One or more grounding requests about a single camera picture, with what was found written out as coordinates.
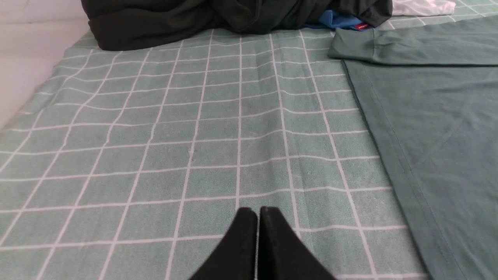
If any green long-sleeve top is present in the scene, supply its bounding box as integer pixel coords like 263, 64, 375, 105
328, 15, 498, 280

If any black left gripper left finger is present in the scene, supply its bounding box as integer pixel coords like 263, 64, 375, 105
190, 207, 258, 280

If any green checkered tablecloth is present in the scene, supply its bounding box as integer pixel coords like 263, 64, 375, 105
0, 0, 498, 280

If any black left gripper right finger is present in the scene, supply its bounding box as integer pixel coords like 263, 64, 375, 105
258, 206, 335, 280

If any dark olive crumpled garment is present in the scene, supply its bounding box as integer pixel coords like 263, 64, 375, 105
81, 0, 262, 51

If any white crumpled garment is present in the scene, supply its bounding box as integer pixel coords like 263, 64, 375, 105
392, 0, 456, 17

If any dark teal crumpled garment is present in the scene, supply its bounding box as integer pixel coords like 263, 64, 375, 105
224, 0, 393, 34

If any blue crumpled garment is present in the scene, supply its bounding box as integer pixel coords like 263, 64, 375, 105
305, 10, 375, 31

